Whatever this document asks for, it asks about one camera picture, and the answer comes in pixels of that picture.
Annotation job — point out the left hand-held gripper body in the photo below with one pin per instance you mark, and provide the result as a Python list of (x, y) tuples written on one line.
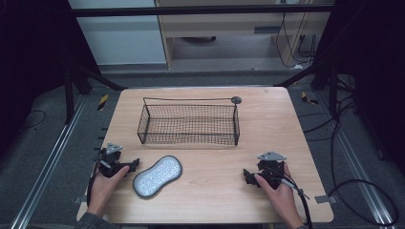
[(110, 163)]

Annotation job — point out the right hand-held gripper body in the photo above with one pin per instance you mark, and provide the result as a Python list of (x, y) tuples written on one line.
[(271, 168)]

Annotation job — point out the grey oval scrubbing pad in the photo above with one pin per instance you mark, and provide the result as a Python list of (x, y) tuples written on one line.
[(157, 176)]

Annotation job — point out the person's left hand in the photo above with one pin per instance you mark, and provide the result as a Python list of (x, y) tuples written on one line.
[(103, 191)]

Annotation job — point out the person's right hand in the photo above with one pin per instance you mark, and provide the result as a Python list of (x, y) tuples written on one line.
[(281, 200)]

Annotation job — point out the grey tape piece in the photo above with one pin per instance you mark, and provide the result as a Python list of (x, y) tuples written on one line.
[(79, 199), (324, 199)]

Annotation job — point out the yellow black striped tape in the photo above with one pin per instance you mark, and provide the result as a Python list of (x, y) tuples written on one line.
[(307, 98), (102, 102)]

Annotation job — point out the black metal stand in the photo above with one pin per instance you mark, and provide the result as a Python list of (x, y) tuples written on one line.
[(332, 92), (69, 95)]

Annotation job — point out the white cabinet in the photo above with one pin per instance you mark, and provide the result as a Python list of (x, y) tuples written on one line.
[(124, 41)]

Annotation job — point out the black curtain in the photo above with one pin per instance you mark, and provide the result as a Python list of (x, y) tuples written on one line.
[(31, 63), (372, 63)]

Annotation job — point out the aluminium floor rail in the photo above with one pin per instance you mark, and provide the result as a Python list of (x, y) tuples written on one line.
[(47, 165), (359, 168)]

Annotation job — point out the black horizontal frame bar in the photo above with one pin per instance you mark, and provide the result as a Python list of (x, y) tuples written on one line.
[(191, 10)]

